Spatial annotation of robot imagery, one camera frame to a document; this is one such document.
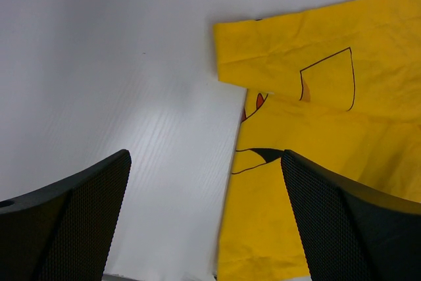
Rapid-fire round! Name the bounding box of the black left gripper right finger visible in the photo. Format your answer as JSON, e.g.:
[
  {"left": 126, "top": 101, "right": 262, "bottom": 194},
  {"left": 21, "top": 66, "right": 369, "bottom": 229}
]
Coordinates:
[{"left": 281, "top": 150, "right": 420, "bottom": 280}]

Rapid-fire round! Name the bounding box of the yellow Pikachu cloth placemat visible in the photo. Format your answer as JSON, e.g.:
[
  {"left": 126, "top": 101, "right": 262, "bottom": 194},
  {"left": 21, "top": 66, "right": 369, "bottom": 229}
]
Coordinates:
[{"left": 214, "top": 0, "right": 420, "bottom": 280}]

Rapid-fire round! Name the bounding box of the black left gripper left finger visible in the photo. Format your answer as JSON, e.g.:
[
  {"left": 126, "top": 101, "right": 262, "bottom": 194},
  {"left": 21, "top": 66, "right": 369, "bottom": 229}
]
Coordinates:
[{"left": 1, "top": 149, "right": 132, "bottom": 280}]

